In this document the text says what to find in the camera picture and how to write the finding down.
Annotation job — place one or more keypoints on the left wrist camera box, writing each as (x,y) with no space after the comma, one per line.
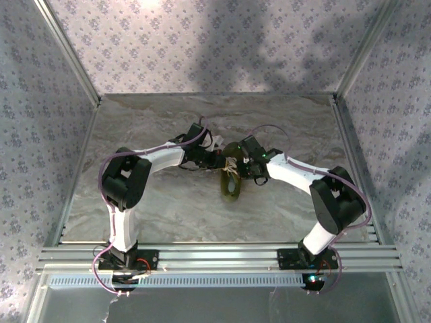
(196,133)

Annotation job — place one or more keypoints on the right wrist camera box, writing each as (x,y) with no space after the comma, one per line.
(252,146)

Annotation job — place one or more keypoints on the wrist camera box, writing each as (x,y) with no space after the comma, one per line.
(252,146)
(196,133)

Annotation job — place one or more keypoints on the left white and black arm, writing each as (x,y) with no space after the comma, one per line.
(124,232)

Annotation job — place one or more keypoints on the aluminium side rail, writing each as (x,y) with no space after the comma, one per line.
(353,151)
(72,175)

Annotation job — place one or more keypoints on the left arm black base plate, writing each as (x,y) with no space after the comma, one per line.
(151,259)

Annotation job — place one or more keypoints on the grey metal base panel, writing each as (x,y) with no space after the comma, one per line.
(219,306)

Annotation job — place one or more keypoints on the cream shoelace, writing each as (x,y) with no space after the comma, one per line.
(231,168)

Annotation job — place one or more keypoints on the right white and black arm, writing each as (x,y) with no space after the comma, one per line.
(293,171)

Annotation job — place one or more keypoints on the aluminium corner post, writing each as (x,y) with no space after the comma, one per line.
(68,50)
(366,50)

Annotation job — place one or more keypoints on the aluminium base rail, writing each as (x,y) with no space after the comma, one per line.
(219,255)

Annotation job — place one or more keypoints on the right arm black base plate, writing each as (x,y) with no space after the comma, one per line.
(286,259)

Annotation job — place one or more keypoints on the olive green canvas shoe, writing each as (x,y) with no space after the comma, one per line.
(232,191)

